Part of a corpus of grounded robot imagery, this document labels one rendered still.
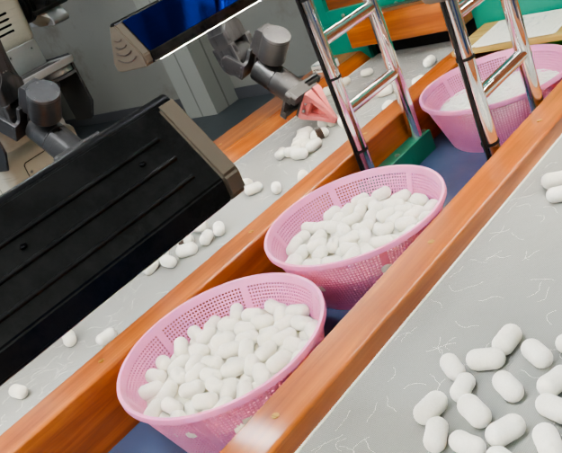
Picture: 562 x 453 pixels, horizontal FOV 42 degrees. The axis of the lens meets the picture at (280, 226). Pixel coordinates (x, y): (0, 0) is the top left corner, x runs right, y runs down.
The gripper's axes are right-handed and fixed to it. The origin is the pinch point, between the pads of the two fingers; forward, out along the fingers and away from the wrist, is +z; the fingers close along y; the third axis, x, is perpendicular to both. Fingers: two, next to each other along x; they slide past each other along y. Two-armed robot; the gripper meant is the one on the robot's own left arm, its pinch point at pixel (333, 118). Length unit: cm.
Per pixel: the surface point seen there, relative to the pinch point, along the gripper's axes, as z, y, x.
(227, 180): 30, -74, -64
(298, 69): -141, 223, 205
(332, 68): 5.2, -16.5, -25.2
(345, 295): 31, -45, -19
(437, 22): 1.3, 32.9, -8.2
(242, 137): -15.8, -7.1, 13.1
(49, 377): 5, -74, -2
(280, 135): -9.9, -1.9, 11.1
